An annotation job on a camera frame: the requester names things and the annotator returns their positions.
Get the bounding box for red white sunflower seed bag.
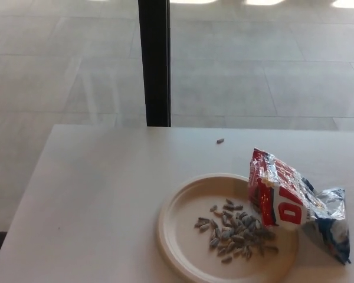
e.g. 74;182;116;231
246;147;352;265

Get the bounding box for cream round paper plate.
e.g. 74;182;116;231
156;173;300;283

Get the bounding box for pile of sunflower seeds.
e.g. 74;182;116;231
194;199;280;264

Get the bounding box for black window frame post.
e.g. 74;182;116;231
137;0;172;127

